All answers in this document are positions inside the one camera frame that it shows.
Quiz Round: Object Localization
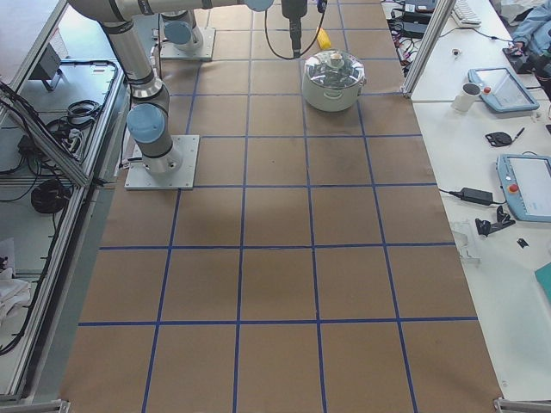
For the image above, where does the yellow corn cob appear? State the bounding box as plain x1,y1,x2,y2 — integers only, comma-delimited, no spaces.
317,27,331,51

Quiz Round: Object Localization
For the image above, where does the glass pot lid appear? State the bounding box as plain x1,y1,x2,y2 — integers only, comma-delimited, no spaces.
305,50,366,89

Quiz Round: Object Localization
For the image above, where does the white cooking pot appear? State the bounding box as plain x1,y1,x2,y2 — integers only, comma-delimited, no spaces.
302,65,367,112

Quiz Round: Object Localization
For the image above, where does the white mug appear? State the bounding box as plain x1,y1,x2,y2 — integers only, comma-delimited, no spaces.
451,82,481,113

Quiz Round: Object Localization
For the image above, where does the far blue teach pendant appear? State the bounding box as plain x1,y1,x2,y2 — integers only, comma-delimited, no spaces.
467,67,540,113

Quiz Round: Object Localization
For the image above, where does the blue teach pendant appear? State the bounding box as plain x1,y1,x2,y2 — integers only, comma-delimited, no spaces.
467,67,540,113
496,154,550,223

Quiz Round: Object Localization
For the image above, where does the black round object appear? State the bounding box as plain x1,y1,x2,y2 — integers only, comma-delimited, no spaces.
485,132,513,147

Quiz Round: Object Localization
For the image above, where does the brown paper table mat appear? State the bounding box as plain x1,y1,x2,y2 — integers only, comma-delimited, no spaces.
60,1,500,412

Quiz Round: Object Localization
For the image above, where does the black pen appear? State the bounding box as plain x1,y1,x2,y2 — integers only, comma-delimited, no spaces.
513,127,525,141

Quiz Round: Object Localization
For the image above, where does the black power adapter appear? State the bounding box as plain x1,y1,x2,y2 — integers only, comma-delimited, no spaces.
460,188,494,206

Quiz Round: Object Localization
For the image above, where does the near blue teach pendant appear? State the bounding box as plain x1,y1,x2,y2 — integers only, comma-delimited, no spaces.
496,154,550,223

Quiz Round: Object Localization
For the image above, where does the white crumpled cloth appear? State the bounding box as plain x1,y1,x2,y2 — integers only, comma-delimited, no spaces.
1,268,31,323

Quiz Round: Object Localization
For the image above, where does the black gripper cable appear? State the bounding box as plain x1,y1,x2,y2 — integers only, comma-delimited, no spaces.
263,8,327,60

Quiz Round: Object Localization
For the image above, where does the aluminium frame post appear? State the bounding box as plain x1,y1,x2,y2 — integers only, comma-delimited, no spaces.
401,0,455,98

